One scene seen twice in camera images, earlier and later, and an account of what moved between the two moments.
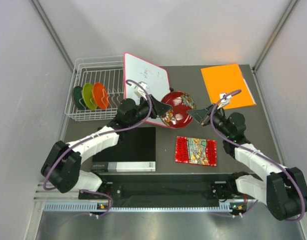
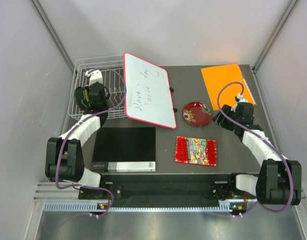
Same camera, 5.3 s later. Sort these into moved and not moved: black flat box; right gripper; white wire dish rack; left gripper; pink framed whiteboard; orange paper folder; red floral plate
Moved: left gripper; right gripper; red floral plate
Not moved: pink framed whiteboard; white wire dish rack; black flat box; orange paper folder
